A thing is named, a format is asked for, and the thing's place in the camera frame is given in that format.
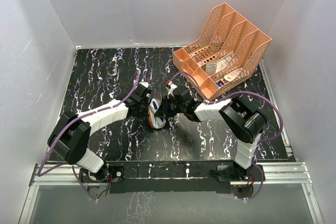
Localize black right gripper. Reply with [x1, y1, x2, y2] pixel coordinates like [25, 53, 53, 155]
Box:
[154, 96, 186, 118]

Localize brown glasses case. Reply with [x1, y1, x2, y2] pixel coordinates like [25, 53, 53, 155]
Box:
[148, 99, 166, 130]

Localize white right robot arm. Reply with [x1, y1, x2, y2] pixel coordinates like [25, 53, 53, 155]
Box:
[153, 88, 268, 180]

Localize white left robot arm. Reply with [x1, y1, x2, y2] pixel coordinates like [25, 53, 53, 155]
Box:
[47, 82, 152, 182]

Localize red and blue small items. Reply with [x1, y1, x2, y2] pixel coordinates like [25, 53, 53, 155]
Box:
[216, 80, 225, 87]

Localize grey folded pouch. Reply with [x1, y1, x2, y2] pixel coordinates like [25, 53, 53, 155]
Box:
[205, 62, 217, 76]

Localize white round disc item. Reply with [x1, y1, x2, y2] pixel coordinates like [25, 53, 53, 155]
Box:
[224, 68, 242, 82]

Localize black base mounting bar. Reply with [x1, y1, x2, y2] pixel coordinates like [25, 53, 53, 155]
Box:
[79, 161, 265, 198]

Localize peach plastic desk organizer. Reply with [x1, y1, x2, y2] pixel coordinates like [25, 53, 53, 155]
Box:
[173, 3, 271, 101]

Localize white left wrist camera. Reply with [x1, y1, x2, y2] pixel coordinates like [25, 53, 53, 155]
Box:
[139, 82, 149, 91]

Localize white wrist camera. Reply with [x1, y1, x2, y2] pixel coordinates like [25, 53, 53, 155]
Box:
[139, 82, 149, 91]
[165, 80, 177, 97]

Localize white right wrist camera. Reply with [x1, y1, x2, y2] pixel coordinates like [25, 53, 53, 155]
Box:
[165, 80, 177, 97]

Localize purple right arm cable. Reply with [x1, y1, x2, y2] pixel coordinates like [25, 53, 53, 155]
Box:
[167, 71, 284, 167]

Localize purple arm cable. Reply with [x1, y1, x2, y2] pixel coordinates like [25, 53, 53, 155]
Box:
[167, 71, 284, 167]
[38, 71, 140, 177]

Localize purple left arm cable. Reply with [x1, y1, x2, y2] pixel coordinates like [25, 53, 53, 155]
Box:
[38, 71, 140, 177]

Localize aluminium frame rail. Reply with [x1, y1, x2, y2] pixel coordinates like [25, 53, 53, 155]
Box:
[31, 162, 312, 185]

